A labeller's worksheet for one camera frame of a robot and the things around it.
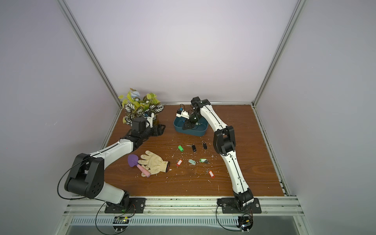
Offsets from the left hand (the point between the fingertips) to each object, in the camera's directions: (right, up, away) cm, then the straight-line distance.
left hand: (162, 125), depth 90 cm
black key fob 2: (+28, -14, +7) cm, 32 cm away
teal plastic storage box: (+24, -4, +4) cm, 25 cm away
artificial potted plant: (-15, +12, -3) cm, 19 cm away
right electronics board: (+45, -47, -20) cm, 68 cm away
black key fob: (+20, -16, +4) cm, 26 cm away
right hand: (+15, 0, +7) cm, 16 cm away
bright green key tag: (+11, -15, +5) cm, 19 cm away
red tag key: (+11, -23, -2) cm, 26 cm away
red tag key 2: (+30, -28, -6) cm, 41 cm away
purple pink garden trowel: (-17, -21, -3) cm, 28 cm away
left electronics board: (-17, -49, -18) cm, 55 cm away
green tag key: (+27, -22, -1) cm, 35 cm away
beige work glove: (-5, -24, -3) cm, 24 cm away
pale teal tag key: (+19, -23, -1) cm, 30 cm away
